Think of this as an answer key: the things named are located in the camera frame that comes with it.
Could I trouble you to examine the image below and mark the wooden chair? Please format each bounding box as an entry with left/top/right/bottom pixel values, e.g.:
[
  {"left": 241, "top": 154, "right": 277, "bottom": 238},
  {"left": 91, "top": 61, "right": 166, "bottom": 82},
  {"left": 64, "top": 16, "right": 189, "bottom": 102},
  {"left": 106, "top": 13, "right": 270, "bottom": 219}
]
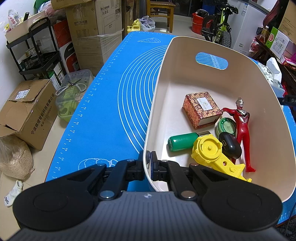
[{"left": 147, "top": 0, "right": 176, "bottom": 33}]

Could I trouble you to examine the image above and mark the red Ultraman figure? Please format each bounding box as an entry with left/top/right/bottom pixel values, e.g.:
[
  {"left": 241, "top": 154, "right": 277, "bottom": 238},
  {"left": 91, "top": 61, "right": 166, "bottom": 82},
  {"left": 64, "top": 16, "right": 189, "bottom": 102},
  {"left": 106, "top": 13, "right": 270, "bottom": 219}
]
[{"left": 221, "top": 97, "right": 255, "bottom": 173}]

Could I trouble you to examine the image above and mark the red bucket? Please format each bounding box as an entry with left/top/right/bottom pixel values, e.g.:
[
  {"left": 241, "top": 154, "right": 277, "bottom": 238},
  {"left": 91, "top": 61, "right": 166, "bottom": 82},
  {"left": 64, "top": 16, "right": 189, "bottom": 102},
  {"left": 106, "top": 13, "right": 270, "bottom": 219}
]
[{"left": 192, "top": 13, "right": 204, "bottom": 35}]

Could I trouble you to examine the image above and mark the tall wrapped cardboard box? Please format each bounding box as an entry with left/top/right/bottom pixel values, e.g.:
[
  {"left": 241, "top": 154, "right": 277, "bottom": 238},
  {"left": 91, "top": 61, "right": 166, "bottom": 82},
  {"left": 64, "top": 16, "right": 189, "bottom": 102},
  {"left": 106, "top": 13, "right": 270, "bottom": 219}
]
[{"left": 65, "top": 1, "right": 122, "bottom": 76}]

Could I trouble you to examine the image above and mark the black metal shelf rack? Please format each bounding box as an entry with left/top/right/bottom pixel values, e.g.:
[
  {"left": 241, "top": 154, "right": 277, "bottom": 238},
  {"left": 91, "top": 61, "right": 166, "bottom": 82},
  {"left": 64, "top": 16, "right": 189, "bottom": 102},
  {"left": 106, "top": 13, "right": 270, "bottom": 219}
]
[{"left": 6, "top": 17, "right": 66, "bottom": 80}]

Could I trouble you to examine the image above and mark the clear plastic container green lid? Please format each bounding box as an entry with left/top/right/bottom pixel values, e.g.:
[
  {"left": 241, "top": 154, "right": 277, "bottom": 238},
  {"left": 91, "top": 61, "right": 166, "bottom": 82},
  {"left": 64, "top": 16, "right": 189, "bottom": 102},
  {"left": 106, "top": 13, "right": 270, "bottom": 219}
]
[{"left": 55, "top": 69, "right": 94, "bottom": 122}]

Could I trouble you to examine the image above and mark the open cardboard box on floor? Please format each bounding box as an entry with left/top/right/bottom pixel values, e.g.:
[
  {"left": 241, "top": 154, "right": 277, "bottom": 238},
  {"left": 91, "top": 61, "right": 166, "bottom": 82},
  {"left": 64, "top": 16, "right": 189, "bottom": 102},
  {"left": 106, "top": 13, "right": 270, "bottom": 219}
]
[{"left": 1, "top": 79, "right": 58, "bottom": 150}]

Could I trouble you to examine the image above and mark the black earbuds case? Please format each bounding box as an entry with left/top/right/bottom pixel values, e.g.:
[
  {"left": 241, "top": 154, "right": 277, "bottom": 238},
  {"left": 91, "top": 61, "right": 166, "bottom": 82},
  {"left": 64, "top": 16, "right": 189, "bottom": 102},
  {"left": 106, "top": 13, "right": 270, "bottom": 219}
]
[{"left": 218, "top": 132, "right": 242, "bottom": 163}]

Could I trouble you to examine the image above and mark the white tissue box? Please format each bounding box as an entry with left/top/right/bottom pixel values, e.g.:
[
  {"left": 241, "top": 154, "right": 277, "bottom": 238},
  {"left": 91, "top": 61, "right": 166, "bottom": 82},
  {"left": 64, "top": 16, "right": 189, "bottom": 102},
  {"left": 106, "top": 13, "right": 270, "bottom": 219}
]
[{"left": 257, "top": 57, "right": 285, "bottom": 97}]

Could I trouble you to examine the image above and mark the yellow plastic toy launcher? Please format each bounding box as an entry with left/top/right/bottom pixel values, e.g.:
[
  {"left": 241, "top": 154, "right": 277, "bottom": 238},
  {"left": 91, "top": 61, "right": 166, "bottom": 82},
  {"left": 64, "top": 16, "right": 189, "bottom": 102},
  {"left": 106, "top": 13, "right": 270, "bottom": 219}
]
[{"left": 191, "top": 134, "right": 252, "bottom": 183}]

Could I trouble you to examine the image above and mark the bag of grain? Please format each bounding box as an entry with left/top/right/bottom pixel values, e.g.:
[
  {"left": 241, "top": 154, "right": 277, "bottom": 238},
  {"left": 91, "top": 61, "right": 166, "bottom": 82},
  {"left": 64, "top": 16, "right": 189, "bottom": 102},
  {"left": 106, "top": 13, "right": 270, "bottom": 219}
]
[{"left": 1, "top": 136, "right": 34, "bottom": 180}]

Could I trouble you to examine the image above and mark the green white carton box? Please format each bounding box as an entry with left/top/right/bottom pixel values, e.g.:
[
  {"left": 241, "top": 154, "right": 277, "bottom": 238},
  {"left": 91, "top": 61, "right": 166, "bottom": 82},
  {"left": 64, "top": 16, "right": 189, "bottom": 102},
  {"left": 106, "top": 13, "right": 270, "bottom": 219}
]
[{"left": 265, "top": 27, "right": 290, "bottom": 59}]

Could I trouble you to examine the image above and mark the red patterned gift box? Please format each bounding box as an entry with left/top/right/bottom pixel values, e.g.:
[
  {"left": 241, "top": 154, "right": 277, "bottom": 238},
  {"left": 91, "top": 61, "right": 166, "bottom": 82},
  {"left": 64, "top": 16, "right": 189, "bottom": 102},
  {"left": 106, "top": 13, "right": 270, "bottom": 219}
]
[{"left": 183, "top": 91, "right": 222, "bottom": 130}]

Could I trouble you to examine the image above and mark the green cylindrical bottle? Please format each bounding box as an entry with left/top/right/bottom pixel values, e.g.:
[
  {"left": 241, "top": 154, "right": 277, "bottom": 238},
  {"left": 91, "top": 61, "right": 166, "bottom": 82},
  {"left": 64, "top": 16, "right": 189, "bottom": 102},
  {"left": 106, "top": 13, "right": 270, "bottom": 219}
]
[{"left": 168, "top": 131, "right": 210, "bottom": 152}]

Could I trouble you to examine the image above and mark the red white appliance box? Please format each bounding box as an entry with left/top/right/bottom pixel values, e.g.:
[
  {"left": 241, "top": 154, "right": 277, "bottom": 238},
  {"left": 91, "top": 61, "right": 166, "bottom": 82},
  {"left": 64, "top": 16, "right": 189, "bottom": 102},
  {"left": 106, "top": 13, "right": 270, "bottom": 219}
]
[{"left": 53, "top": 20, "right": 80, "bottom": 73}]

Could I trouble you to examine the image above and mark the yellow toy vehicle on floor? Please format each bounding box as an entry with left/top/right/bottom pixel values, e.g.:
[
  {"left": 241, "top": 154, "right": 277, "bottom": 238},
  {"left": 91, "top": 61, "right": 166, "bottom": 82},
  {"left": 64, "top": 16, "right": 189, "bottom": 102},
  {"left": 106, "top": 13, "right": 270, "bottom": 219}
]
[{"left": 126, "top": 19, "right": 141, "bottom": 33}]

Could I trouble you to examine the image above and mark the blue silicone baking mat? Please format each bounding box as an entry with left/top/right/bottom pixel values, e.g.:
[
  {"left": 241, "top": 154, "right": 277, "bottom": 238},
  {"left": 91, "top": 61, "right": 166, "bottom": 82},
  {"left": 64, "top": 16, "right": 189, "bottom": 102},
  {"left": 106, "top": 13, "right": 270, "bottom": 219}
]
[{"left": 46, "top": 32, "right": 295, "bottom": 221}]

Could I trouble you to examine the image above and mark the white freezer cabinet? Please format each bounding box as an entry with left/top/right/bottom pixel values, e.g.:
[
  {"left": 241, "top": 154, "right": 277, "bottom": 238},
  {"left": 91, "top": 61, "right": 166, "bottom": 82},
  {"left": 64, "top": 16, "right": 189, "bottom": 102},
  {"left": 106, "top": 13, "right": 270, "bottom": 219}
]
[{"left": 228, "top": 1, "right": 267, "bottom": 56}]

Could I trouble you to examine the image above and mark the white sock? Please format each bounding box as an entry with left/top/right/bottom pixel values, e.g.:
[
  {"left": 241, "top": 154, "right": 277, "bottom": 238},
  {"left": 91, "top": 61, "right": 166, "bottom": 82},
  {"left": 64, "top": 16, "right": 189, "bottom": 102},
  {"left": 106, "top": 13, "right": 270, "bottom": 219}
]
[{"left": 4, "top": 180, "right": 23, "bottom": 207}]

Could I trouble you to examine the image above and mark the beige plastic storage bin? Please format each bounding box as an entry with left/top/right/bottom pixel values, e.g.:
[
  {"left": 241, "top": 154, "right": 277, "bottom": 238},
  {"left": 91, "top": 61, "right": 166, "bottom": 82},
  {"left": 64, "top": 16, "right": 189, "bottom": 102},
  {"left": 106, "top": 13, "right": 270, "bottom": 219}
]
[{"left": 144, "top": 37, "right": 295, "bottom": 201}]

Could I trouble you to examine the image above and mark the green round tin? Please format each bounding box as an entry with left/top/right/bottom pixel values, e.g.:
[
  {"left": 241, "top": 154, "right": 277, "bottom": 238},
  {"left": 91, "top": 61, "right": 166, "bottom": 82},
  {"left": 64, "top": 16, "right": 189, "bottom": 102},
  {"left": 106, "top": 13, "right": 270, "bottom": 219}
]
[{"left": 215, "top": 118, "right": 236, "bottom": 137}]

